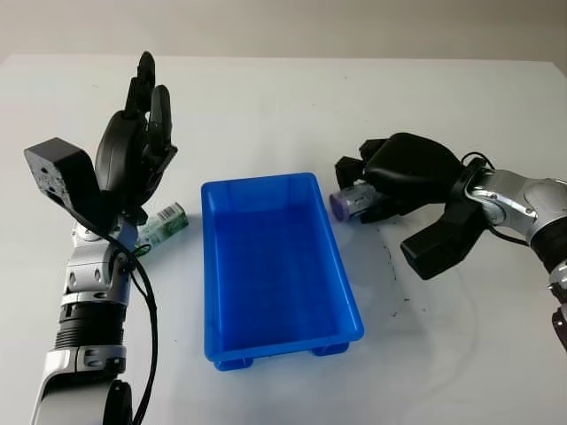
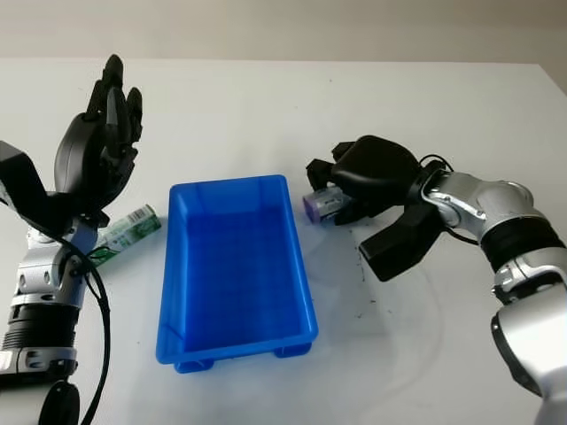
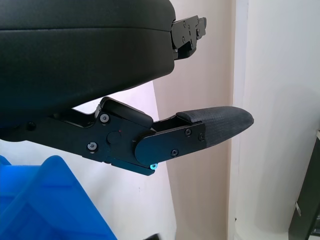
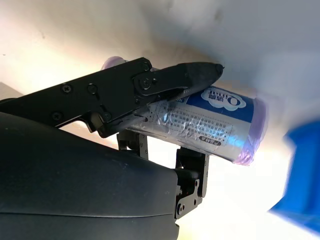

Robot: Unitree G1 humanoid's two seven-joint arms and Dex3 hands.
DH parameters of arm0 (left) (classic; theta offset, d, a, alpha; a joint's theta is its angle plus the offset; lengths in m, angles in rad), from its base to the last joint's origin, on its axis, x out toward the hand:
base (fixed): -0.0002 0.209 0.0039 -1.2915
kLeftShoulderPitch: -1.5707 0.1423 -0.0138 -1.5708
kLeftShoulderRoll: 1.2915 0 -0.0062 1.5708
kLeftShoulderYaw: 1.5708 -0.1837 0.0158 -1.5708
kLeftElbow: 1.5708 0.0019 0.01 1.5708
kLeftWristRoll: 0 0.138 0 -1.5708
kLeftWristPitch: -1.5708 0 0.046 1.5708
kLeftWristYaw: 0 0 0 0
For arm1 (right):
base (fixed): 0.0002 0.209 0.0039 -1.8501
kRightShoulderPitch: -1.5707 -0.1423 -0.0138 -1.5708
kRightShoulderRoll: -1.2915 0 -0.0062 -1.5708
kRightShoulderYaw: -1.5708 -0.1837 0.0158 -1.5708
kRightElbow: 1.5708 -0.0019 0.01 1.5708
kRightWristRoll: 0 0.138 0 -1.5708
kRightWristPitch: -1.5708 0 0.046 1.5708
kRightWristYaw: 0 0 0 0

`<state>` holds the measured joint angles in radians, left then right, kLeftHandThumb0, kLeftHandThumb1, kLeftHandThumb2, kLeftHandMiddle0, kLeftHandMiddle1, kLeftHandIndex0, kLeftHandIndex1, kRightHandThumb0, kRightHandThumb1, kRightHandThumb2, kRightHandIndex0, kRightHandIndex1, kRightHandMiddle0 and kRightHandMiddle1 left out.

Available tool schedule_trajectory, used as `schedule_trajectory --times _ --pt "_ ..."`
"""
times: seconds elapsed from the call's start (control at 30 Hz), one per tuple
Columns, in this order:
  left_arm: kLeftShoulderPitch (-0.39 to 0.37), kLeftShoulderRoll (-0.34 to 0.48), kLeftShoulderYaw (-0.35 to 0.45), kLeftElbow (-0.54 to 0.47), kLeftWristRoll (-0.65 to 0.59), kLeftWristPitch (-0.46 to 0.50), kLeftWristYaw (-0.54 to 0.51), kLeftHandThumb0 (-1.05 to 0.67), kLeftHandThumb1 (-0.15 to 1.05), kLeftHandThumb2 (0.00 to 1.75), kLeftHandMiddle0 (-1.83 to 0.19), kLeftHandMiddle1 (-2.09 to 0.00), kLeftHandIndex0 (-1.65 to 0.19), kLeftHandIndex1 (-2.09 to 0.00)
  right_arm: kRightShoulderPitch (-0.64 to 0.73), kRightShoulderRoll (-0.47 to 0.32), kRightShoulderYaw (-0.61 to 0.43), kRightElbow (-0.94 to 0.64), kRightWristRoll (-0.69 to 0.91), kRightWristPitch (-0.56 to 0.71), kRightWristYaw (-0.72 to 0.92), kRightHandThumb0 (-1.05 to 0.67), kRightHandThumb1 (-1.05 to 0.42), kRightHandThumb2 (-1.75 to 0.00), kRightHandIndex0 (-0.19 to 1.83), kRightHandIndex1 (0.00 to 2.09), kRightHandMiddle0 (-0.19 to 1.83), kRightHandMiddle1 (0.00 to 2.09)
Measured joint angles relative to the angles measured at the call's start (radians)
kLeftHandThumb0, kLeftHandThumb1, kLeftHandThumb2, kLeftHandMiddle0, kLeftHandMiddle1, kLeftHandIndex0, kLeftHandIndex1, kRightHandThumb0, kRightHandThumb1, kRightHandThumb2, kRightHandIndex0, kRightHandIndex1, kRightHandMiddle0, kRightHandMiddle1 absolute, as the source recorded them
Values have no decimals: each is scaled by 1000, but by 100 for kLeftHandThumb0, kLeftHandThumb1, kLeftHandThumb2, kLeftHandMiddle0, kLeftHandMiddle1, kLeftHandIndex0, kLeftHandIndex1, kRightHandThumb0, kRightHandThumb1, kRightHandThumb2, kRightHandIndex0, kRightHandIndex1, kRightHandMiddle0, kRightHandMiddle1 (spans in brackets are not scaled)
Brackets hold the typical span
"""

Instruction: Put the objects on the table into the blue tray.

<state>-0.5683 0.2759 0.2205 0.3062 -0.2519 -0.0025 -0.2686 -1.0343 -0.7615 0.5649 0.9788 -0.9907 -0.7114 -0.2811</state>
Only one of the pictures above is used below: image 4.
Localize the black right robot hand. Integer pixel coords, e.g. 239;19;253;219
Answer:
0;56;224;240

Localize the blue plastic tray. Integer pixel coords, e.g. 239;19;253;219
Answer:
268;119;320;237

